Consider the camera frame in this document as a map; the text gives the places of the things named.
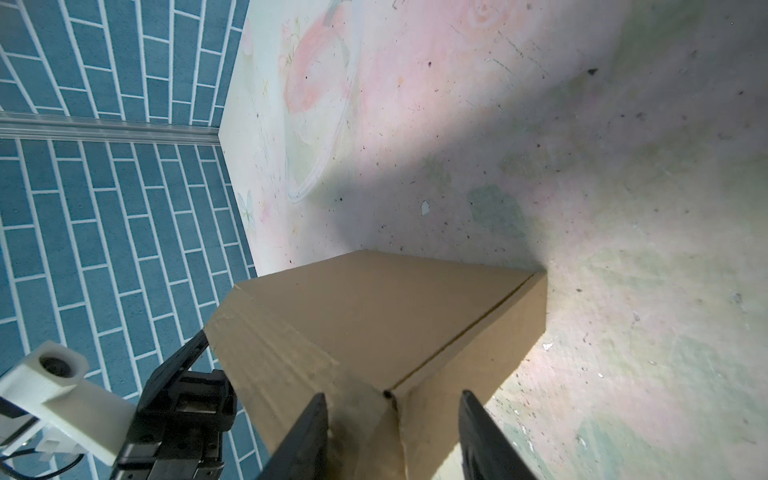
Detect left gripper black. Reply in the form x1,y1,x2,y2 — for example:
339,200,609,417
110,330,237,479

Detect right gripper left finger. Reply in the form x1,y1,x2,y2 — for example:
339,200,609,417
258,393,329,480

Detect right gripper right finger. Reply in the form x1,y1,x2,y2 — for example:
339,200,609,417
458,390,536,480

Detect brown cardboard paper box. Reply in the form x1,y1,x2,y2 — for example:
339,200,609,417
205,251,548,479

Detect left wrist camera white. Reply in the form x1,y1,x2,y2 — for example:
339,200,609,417
1,341,136,466

